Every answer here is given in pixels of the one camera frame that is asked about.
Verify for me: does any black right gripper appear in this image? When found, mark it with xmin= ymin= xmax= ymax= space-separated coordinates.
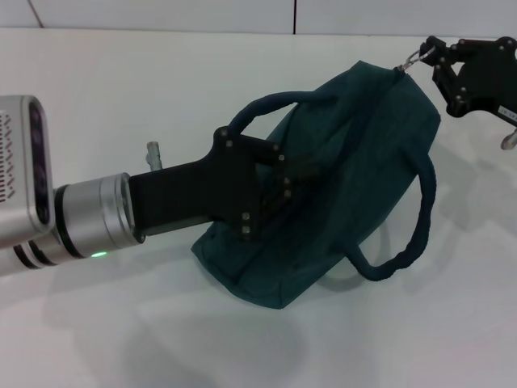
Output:
xmin=421 ymin=35 xmax=517 ymax=125

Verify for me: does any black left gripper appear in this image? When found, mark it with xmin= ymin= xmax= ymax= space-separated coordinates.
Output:
xmin=128 ymin=125 xmax=321 ymax=244

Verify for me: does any teal fabric lunch bag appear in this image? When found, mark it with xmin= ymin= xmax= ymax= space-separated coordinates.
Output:
xmin=190 ymin=42 xmax=442 ymax=311

